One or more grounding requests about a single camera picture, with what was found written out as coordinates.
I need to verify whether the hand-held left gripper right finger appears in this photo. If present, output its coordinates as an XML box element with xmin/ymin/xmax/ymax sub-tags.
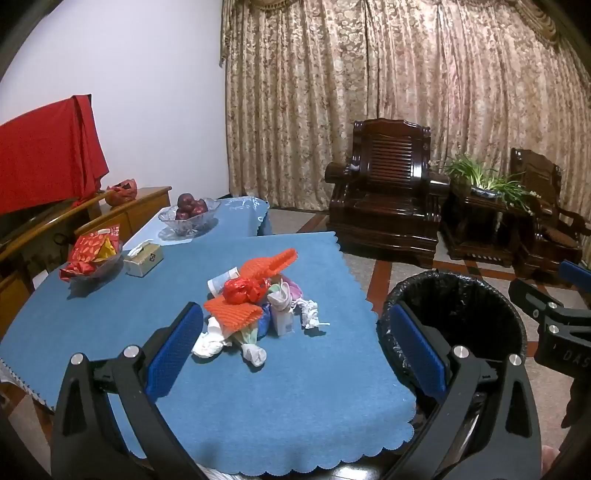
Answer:
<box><xmin>388</xmin><ymin>302</ymin><xmax>543</xmax><ymax>480</ymax></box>

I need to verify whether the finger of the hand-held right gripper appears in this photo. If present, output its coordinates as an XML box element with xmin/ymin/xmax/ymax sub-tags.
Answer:
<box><xmin>558</xmin><ymin>260</ymin><xmax>591</xmax><ymax>289</ymax></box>
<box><xmin>508</xmin><ymin>278</ymin><xmax>591</xmax><ymax>335</ymax></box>

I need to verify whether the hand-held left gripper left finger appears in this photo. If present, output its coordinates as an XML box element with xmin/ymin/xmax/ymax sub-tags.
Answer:
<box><xmin>51</xmin><ymin>302</ymin><xmax>206</xmax><ymax>480</ymax></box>

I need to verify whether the black bag-lined trash bin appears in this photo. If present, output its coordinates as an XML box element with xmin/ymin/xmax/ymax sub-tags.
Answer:
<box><xmin>376</xmin><ymin>271</ymin><xmax>528</xmax><ymax>444</ymax></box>

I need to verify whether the green face mask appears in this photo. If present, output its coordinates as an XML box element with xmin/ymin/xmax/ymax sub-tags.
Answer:
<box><xmin>231</xmin><ymin>323</ymin><xmax>262</xmax><ymax>347</ymax></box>

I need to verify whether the white paper cup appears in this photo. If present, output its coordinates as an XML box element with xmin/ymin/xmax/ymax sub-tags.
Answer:
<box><xmin>208</xmin><ymin>267</ymin><xmax>241</xmax><ymax>296</ymax></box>

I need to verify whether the red plastic bag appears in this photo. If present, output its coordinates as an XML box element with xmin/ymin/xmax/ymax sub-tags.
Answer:
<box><xmin>223</xmin><ymin>276</ymin><xmax>271</xmax><ymax>306</ymax></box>

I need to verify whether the small white carton box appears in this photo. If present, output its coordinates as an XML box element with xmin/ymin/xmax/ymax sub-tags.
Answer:
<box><xmin>269</xmin><ymin>300</ymin><xmax>295</xmax><ymax>337</ymax></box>

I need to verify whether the long orange foam net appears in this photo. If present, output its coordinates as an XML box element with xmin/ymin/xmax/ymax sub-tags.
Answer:
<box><xmin>238</xmin><ymin>248</ymin><xmax>297</xmax><ymax>282</ymax></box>

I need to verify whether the pink drawstring pouch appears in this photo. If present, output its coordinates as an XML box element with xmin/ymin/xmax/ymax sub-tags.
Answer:
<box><xmin>281</xmin><ymin>274</ymin><xmax>303</xmax><ymax>301</ymax></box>

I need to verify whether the dark wooden side table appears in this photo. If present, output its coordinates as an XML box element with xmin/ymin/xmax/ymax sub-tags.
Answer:
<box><xmin>438</xmin><ymin>178</ymin><xmax>541</xmax><ymax>268</ymax></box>

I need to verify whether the beige tissue box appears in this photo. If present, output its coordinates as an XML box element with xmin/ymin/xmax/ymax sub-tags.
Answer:
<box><xmin>122</xmin><ymin>241</ymin><xmax>164</xmax><ymax>278</ymax></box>

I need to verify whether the dark wooden carved armchair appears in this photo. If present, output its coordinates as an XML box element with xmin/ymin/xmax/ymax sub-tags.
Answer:
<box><xmin>508</xmin><ymin>148</ymin><xmax>587</xmax><ymax>282</ymax></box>

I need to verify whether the dark glass dish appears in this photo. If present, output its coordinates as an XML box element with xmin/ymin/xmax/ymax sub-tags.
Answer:
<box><xmin>69</xmin><ymin>251</ymin><xmax>124</xmax><ymax>283</ymax></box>

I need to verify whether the blue scalloped tablecloth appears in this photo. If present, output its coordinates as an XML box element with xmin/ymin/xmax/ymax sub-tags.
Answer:
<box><xmin>0</xmin><ymin>231</ymin><xmax>416</xmax><ymax>476</ymax></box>

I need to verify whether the clear glass fruit bowl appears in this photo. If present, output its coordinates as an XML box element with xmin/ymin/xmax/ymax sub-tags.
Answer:
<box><xmin>158</xmin><ymin>198</ymin><xmax>221</xmax><ymax>238</ymax></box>

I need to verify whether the pile of red snack packets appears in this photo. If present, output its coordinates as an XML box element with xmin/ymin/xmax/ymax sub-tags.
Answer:
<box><xmin>59</xmin><ymin>224</ymin><xmax>123</xmax><ymax>280</ymax></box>

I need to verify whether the wooden cabinet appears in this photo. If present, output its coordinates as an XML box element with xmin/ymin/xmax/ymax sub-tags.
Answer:
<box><xmin>74</xmin><ymin>186</ymin><xmax>172</xmax><ymax>250</ymax></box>

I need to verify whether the green leafy plant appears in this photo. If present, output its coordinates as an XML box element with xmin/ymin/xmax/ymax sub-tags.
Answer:
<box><xmin>443</xmin><ymin>154</ymin><xmax>541</xmax><ymax>215</ymax></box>

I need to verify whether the light blue patterned tablecloth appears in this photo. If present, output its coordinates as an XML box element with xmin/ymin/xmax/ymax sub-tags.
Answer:
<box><xmin>122</xmin><ymin>196</ymin><xmax>273</xmax><ymax>250</ymax></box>

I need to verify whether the dark wooden slatted armchair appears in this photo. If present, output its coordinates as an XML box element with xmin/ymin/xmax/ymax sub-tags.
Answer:
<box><xmin>324</xmin><ymin>119</ymin><xmax>451</xmax><ymax>269</ymax></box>

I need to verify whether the red bag with dark print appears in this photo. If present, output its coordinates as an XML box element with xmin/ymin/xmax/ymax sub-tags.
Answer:
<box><xmin>105</xmin><ymin>179</ymin><xmax>138</xmax><ymax>206</ymax></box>

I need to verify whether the red cloth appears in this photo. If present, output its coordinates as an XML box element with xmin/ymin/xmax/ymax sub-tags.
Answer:
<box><xmin>0</xmin><ymin>93</ymin><xmax>110</xmax><ymax>215</ymax></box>

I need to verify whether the beige floral curtain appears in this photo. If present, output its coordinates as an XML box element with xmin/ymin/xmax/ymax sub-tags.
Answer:
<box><xmin>218</xmin><ymin>0</ymin><xmax>591</xmax><ymax>259</ymax></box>

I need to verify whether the wooden sofa frame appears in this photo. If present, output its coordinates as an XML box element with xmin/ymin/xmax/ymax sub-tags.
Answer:
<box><xmin>0</xmin><ymin>191</ymin><xmax>116</xmax><ymax>342</ymax></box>

